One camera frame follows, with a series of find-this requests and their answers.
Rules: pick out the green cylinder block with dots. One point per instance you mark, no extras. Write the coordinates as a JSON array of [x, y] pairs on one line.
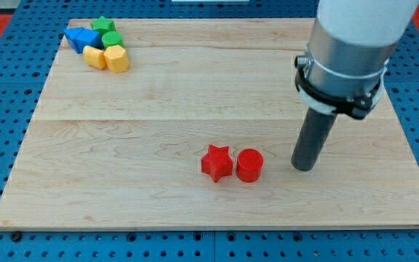
[[112, 38]]

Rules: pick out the red cylinder block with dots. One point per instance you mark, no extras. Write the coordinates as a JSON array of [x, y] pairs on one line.
[[249, 165]]

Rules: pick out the yellow rounded block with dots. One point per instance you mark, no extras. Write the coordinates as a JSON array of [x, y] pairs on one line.
[[94, 57]]

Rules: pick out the blue cube block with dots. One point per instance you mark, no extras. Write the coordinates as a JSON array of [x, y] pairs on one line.
[[88, 37]]

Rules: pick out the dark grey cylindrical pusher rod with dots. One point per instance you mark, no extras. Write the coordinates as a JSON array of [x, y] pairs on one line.
[[313, 135]]

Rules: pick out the yellow hexagonal block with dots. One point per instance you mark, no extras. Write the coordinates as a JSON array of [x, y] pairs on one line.
[[116, 58]]

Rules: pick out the blue triangular block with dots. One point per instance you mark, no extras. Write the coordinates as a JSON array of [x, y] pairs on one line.
[[73, 36]]

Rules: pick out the wooden board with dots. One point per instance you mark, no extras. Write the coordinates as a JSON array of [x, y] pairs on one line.
[[122, 152]]

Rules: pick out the red star block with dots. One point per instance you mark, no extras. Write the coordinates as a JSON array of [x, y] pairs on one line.
[[217, 162]]

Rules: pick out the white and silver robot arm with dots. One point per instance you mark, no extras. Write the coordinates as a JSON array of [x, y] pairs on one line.
[[351, 42]]

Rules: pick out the green star block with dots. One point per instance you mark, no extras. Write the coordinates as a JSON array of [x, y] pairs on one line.
[[103, 25]]

